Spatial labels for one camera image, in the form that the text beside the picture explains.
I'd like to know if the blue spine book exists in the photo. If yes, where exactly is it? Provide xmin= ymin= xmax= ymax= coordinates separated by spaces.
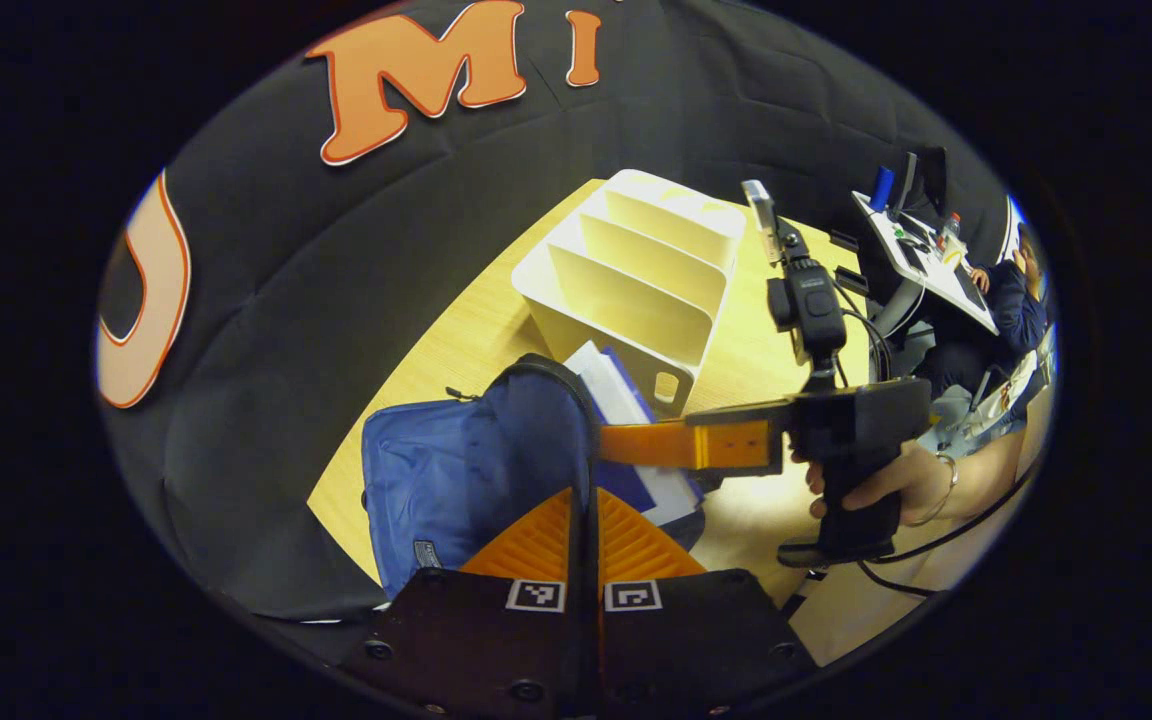
xmin=564 ymin=340 xmax=703 ymax=529

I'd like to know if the thin metal bracelet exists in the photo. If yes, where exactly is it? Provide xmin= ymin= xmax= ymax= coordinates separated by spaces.
xmin=901 ymin=452 xmax=960 ymax=529

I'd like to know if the white plastic bookshelf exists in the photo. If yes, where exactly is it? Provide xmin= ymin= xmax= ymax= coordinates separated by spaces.
xmin=511 ymin=168 xmax=747 ymax=419

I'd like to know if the blue schoolbag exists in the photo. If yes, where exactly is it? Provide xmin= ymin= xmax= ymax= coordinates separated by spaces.
xmin=361 ymin=353 xmax=707 ymax=601

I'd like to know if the white side desk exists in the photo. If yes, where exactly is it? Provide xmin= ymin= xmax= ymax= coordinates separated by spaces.
xmin=851 ymin=190 xmax=999 ymax=336

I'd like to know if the black backdrop cloth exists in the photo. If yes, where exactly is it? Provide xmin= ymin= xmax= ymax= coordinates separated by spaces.
xmin=96 ymin=0 xmax=1012 ymax=621

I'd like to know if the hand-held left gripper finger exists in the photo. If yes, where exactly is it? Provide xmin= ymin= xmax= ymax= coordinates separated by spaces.
xmin=341 ymin=487 xmax=593 ymax=720
xmin=592 ymin=487 xmax=817 ymax=720

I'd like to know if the dark computer monitor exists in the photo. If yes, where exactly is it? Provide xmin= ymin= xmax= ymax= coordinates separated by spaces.
xmin=894 ymin=145 xmax=949 ymax=219

